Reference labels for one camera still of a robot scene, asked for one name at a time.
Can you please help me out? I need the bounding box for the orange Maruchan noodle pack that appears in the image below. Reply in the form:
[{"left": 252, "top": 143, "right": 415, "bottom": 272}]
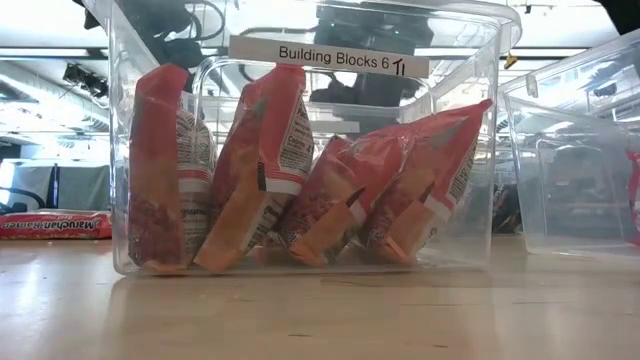
[
  {"left": 193, "top": 63, "right": 316, "bottom": 274},
  {"left": 127, "top": 63, "right": 219, "bottom": 276},
  {"left": 359, "top": 98, "right": 494, "bottom": 267},
  {"left": 277, "top": 133, "right": 416, "bottom": 268}
]

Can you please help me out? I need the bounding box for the yellow red Maruchan ramen pack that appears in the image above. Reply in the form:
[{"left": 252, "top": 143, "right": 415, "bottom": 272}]
[
  {"left": 626, "top": 149, "right": 640, "bottom": 247},
  {"left": 0, "top": 209, "right": 114, "bottom": 242}
]

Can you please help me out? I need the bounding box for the silver ceiling duct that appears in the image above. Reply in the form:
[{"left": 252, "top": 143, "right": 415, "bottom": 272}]
[{"left": 0, "top": 74, "right": 112, "bottom": 135}]

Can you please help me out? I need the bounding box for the black office chair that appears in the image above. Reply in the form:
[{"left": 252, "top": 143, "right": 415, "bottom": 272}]
[{"left": 0, "top": 185, "right": 47, "bottom": 214}]

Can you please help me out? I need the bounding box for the long ceiling light panel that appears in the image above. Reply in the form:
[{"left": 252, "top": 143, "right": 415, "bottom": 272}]
[
  {"left": 499, "top": 47, "right": 591, "bottom": 57},
  {"left": 0, "top": 47, "right": 109, "bottom": 58}
]

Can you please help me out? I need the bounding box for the clear plastic bin with label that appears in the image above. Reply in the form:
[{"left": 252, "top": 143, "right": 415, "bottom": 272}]
[{"left": 82, "top": 0, "right": 524, "bottom": 278}]

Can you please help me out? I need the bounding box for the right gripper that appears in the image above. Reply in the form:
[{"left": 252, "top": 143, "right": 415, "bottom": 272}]
[{"left": 309, "top": 2, "right": 436, "bottom": 109}]

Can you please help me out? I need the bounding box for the grey partition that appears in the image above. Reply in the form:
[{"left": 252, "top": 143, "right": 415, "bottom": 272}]
[{"left": 4, "top": 163, "right": 112, "bottom": 211}]

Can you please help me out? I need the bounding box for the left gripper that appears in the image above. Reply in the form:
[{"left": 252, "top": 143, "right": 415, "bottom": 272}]
[{"left": 147, "top": 35, "right": 207, "bottom": 70}]

